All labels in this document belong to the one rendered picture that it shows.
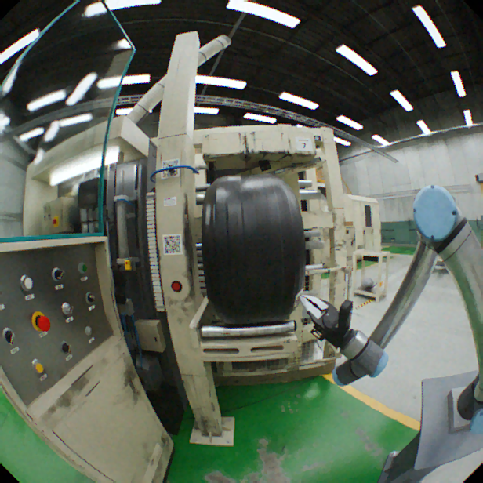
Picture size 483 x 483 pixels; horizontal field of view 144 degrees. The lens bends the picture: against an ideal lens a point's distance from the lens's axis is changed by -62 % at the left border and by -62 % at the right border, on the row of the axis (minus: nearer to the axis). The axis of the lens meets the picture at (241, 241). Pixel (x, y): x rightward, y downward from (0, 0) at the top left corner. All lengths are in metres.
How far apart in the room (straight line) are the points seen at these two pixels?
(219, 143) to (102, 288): 0.86
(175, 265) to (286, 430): 1.23
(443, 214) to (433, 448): 0.72
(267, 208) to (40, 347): 0.73
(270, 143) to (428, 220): 0.86
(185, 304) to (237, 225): 0.41
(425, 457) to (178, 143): 1.43
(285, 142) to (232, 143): 0.27
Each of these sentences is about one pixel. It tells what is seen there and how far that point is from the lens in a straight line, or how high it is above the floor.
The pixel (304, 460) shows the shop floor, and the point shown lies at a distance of 1.37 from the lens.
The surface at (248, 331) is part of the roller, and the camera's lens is 0.74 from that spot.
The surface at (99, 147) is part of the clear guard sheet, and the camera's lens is 0.80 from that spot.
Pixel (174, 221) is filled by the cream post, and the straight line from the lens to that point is 0.77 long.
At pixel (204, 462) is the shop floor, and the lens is 1.38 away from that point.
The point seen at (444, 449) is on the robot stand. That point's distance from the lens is 0.87.
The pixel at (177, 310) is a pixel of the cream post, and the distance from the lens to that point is 0.83.
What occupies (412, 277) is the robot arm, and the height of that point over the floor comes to 1.10.
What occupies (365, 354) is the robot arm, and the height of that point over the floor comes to 0.89.
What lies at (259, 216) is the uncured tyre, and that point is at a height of 1.29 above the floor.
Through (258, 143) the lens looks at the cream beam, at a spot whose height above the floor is 1.70.
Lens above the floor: 1.25
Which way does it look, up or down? 3 degrees down
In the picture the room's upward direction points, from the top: 3 degrees counter-clockwise
